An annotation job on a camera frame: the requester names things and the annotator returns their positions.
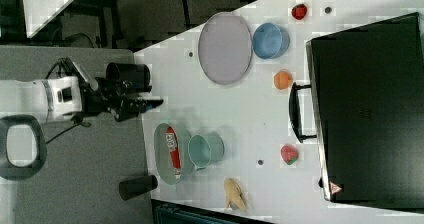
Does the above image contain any black cylinder post upper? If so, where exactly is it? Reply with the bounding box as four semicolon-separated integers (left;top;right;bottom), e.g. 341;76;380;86
106;62;150;86

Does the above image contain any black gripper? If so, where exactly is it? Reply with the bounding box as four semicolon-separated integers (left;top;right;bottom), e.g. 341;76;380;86
79;78;164;122

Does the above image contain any black toaster oven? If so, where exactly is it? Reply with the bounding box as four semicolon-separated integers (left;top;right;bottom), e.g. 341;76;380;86
305;12;424;213

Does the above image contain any orange toy fruit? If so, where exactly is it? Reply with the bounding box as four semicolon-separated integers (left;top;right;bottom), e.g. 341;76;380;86
274;71;293;90

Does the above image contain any peeled banana toy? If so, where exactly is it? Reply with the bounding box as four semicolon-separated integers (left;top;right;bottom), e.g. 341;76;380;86
224;178;247;212

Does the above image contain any green oval strainer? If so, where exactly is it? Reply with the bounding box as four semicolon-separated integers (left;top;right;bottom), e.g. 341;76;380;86
153;123;194;185

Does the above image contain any green mug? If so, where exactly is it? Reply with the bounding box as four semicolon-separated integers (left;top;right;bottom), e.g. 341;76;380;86
188;132;224;169

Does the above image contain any black cylinder post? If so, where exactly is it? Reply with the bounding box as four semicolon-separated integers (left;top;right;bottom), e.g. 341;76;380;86
118;175;158;201
106;62;150;86

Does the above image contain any red ketchup bottle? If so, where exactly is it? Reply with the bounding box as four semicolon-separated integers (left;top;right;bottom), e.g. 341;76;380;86
165;127;181;180

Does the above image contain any red strawberry toy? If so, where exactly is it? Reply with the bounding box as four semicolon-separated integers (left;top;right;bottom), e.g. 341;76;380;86
291;4;308;20

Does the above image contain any black cylinder post lower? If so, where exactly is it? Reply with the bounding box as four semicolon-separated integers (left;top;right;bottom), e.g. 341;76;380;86
118;175;158;201

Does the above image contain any blue bowl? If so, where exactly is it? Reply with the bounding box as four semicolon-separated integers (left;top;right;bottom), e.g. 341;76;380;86
252;23;290;59

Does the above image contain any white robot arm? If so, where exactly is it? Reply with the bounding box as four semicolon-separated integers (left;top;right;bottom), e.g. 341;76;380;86
0;76;163;124

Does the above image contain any pink strawberry toy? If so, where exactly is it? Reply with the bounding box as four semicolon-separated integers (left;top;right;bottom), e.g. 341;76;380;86
281;145;299;165

